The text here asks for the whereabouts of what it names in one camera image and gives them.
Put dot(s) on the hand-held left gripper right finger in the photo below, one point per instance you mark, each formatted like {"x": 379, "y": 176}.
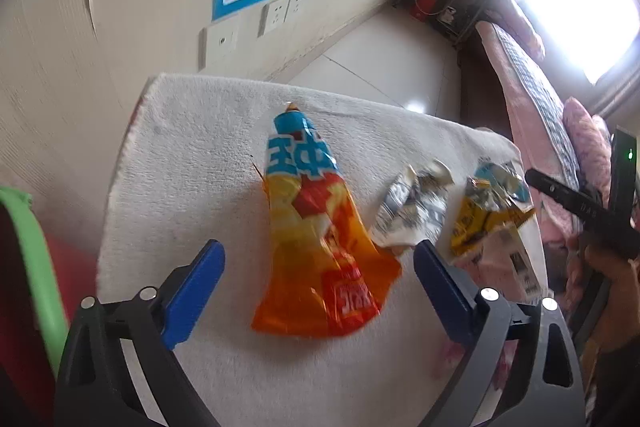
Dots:
{"x": 442, "y": 292}

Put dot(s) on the purple pink folded blanket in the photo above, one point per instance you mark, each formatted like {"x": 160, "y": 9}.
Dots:
{"x": 525, "y": 27}

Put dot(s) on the white wall plate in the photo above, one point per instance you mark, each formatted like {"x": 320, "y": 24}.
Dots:
{"x": 220, "y": 44}

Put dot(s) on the silver crumpled wrapper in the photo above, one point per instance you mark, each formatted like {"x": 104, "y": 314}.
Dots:
{"x": 405, "y": 217}

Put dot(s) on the small red bucket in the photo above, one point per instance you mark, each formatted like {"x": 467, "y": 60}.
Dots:
{"x": 424, "y": 4}

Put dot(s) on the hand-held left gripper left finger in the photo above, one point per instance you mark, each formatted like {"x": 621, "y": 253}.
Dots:
{"x": 195, "y": 292}

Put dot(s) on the pink quilt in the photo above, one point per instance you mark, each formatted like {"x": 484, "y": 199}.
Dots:
{"x": 580, "y": 132}

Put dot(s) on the blue plaid quilt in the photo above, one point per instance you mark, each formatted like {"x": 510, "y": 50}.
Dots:
{"x": 540, "y": 97}

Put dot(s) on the orange chip bag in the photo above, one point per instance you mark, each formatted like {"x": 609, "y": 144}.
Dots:
{"x": 320, "y": 257}

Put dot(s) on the bed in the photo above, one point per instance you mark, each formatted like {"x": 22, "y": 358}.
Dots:
{"x": 520, "y": 117}

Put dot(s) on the white towel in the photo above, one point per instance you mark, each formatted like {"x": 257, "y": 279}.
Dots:
{"x": 200, "y": 157}

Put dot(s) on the narrow white wall socket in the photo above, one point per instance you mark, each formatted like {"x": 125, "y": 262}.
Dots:
{"x": 299, "y": 4}

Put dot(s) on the yellow wrapper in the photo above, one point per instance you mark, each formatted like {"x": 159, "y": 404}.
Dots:
{"x": 475, "y": 227}

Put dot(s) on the red bin with green rim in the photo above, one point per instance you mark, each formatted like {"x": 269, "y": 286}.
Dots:
{"x": 35, "y": 257}

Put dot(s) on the person's right hand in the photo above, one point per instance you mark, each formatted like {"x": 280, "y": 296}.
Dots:
{"x": 620, "y": 302}

